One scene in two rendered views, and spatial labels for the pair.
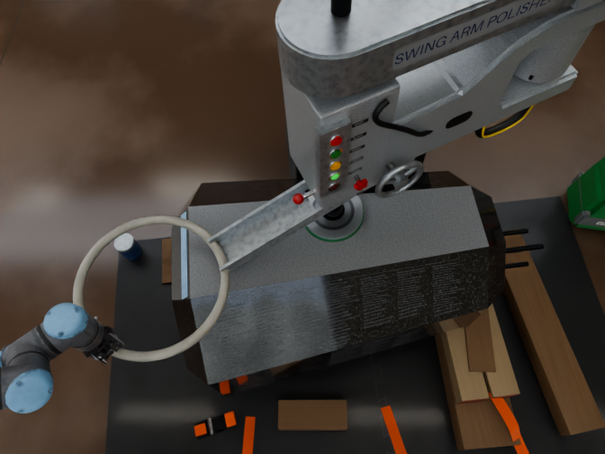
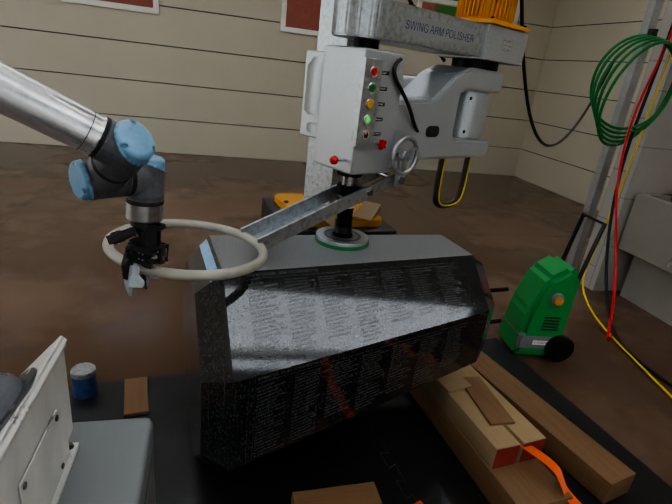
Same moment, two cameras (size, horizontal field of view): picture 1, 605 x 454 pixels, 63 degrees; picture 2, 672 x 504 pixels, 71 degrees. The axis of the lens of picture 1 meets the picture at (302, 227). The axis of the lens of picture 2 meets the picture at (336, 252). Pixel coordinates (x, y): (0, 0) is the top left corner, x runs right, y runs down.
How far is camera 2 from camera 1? 1.39 m
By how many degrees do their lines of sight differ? 46
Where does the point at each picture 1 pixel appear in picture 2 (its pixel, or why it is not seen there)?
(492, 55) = (445, 82)
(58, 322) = not seen: hidden behind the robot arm
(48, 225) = not seen: outside the picture
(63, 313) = not seen: hidden behind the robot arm
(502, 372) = (521, 423)
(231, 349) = (262, 336)
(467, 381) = (493, 433)
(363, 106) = (388, 56)
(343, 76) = (381, 15)
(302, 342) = (335, 333)
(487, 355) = (500, 410)
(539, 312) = (524, 396)
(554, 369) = (562, 435)
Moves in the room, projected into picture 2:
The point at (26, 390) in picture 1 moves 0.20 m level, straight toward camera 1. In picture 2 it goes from (136, 130) to (234, 141)
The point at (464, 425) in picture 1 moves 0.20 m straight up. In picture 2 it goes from (508, 487) to (522, 445)
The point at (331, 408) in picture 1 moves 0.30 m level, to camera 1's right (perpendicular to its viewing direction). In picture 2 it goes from (359, 491) to (434, 476)
